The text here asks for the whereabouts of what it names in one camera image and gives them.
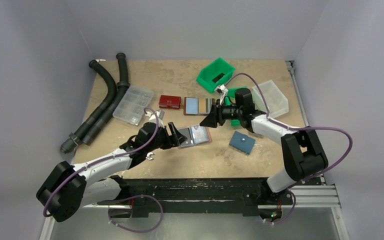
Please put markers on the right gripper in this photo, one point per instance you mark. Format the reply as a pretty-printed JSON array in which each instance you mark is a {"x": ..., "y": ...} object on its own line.
[{"x": 218, "y": 113}]

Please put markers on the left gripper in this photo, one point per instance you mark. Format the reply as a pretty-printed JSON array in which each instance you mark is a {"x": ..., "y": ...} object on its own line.
[{"x": 170, "y": 136}]

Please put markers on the black VIP card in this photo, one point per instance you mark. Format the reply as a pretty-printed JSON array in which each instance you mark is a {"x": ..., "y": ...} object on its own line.
[{"x": 189, "y": 139}]

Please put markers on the silver VIP card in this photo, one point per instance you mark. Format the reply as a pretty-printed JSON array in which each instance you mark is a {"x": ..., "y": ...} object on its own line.
[{"x": 199, "y": 134}]

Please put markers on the pink leather card holder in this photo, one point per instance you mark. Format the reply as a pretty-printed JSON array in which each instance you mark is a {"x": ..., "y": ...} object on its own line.
[{"x": 210, "y": 139}]

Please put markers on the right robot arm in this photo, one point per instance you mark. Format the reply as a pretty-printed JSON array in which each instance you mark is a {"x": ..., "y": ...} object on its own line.
[{"x": 302, "y": 151}]

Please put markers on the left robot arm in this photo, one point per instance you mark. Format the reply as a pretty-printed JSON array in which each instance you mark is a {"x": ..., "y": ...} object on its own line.
[{"x": 63, "y": 190}]

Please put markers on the yellow striped card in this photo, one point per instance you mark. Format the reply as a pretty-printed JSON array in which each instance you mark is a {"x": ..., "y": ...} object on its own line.
[{"x": 204, "y": 106}]

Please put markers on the brown open card holder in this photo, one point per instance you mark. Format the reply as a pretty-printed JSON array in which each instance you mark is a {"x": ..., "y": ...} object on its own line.
[{"x": 197, "y": 106}]

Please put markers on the blue leather card holder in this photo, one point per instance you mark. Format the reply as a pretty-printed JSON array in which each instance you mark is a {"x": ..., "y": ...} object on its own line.
[{"x": 242, "y": 142}]

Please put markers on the red leather card holder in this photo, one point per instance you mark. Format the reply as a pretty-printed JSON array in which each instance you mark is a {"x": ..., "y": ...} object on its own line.
[{"x": 170, "y": 102}]

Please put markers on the silver wrench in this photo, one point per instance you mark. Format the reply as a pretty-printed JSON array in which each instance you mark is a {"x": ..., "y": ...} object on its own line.
[{"x": 150, "y": 156}]

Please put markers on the small green plastic bin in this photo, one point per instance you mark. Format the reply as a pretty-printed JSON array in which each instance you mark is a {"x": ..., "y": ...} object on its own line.
[{"x": 244, "y": 107}]

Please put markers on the large green plastic bin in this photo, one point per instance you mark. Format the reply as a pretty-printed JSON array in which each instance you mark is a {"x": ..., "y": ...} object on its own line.
[{"x": 216, "y": 67}]

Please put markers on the clear plastic organizer box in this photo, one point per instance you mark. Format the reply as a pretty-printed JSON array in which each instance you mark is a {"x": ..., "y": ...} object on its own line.
[{"x": 131, "y": 107}]

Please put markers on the clear white plastic bin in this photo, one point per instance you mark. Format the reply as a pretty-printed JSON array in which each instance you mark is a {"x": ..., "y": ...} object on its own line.
[{"x": 276, "y": 101}]

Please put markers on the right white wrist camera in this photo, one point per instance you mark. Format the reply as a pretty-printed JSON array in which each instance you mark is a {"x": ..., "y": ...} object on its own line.
[{"x": 223, "y": 92}]

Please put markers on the aluminium frame rail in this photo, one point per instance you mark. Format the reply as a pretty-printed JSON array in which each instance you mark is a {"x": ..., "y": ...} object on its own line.
[{"x": 318, "y": 214}]

